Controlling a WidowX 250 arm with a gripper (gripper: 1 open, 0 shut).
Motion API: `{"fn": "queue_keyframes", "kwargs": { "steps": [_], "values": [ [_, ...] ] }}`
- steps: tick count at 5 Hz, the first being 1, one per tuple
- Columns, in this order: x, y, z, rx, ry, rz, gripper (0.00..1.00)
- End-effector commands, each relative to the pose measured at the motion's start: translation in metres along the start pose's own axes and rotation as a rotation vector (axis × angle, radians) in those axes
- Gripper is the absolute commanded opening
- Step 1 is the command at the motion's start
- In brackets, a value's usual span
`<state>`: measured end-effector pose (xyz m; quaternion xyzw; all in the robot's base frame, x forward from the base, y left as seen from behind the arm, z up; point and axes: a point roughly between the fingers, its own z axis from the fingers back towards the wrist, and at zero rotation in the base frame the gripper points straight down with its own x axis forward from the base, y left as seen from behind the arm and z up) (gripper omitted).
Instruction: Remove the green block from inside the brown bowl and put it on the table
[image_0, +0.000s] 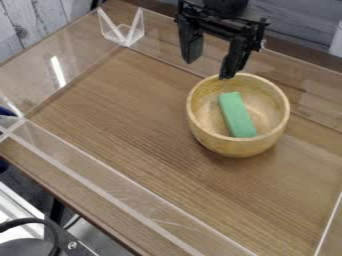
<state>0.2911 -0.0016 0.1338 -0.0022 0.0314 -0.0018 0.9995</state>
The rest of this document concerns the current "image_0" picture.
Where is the black cable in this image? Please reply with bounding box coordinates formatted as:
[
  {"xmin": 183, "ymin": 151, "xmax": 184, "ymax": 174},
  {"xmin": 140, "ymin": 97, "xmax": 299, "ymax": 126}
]
[{"xmin": 0, "ymin": 217, "xmax": 61, "ymax": 256}]

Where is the clear acrylic corner bracket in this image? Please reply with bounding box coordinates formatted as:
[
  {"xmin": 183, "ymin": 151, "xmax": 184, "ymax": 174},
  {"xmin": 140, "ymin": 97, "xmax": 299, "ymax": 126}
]
[{"xmin": 97, "ymin": 8, "xmax": 144, "ymax": 47}]

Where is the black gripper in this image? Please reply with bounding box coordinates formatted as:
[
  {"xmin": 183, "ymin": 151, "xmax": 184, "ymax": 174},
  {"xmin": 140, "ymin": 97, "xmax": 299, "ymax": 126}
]
[{"xmin": 175, "ymin": 0, "xmax": 270, "ymax": 79}]

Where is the green rectangular block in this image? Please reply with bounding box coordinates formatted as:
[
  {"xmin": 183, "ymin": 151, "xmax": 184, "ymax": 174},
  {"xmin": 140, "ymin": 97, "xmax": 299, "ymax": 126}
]
[{"xmin": 218, "ymin": 92, "xmax": 256, "ymax": 138}]

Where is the clear acrylic tray wall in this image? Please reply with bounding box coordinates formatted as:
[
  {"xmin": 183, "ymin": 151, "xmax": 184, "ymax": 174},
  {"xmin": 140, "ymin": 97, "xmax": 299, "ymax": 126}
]
[{"xmin": 0, "ymin": 97, "xmax": 256, "ymax": 256}]

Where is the brown wooden bowl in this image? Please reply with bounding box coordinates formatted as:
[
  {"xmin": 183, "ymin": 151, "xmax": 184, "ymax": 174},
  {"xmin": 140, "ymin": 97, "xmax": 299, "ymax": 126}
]
[{"xmin": 185, "ymin": 73, "xmax": 290, "ymax": 158}]

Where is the black table leg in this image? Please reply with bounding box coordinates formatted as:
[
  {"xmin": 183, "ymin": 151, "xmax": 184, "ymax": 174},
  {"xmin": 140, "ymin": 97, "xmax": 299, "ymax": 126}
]
[{"xmin": 49, "ymin": 199, "xmax": 65, "ymax": 225}]

